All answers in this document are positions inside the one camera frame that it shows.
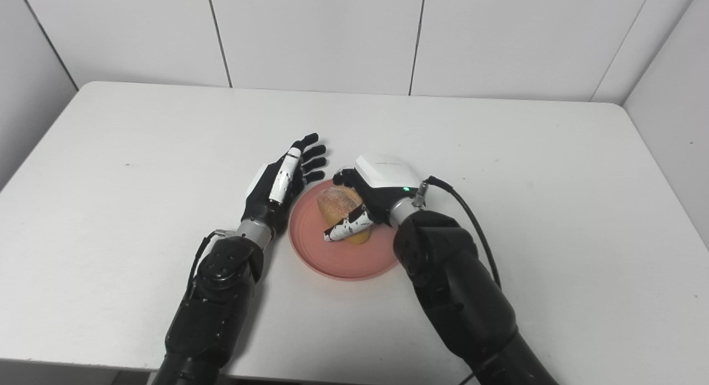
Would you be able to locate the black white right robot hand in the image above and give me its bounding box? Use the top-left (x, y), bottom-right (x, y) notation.
top-left (323, 154), bottom-right (424, 243)

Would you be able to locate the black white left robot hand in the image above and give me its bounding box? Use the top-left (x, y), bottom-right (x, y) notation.
top-left (242, 133), bottom-right (328, 237)

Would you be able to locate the pink round plate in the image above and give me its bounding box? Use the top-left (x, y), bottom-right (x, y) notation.
top-left (288, 178), bottom-right (408, 281)

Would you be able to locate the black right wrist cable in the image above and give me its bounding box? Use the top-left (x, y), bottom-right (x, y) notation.
top-left (415, 176), bottom-right (502, 289)

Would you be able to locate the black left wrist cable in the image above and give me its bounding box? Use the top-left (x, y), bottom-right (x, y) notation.
top-left (186, 229), bottom-right (234, 298)

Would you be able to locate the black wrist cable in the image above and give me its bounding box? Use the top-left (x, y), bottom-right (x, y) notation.
top-left (415, 176), bottom-right (502, 289)
top-left (186, 229), bottom-right (234, 298)

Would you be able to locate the sugared bread roll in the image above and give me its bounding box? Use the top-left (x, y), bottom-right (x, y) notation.
top-left (316, 186), bottom-right (373, 246)

